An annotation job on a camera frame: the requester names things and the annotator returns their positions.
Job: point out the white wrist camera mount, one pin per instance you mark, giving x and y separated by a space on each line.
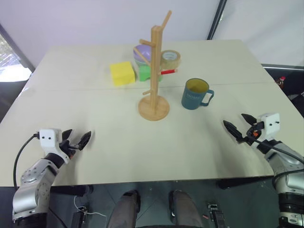
269 124
49 139

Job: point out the dark rounded right leg shape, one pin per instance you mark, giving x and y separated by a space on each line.
184 207

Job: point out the green plastic block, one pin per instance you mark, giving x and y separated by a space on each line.
144 73

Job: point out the yellow sponge block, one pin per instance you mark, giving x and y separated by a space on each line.
122 73

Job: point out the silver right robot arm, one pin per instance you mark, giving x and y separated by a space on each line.
286 171

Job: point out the wooden mug tree stand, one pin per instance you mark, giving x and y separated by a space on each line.
154 78

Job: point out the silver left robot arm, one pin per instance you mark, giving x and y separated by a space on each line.
33 187

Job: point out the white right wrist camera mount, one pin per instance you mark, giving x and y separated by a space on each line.
269 124

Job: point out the purple and green bowl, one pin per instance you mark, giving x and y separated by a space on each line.
142 54

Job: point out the brown packing tape roll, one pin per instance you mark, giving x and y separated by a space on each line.
171 59

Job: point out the dark rounded leg shape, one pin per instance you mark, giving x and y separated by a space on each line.
124 209
184 207

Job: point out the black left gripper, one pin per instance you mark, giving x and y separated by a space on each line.
67 147

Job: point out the dark rounded left leg shape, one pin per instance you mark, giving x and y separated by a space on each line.
124 209

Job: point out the teal mug with yellow inside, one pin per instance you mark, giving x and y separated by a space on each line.
196 94

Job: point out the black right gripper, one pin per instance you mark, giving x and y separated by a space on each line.
252 134

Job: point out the red marker pen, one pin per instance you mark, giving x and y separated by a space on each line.
169 71

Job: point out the red capped bottle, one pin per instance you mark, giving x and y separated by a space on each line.
281 82

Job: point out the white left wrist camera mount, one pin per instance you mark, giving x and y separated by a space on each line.
49 139

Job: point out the black device with red mark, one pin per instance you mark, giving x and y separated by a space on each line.
217 215

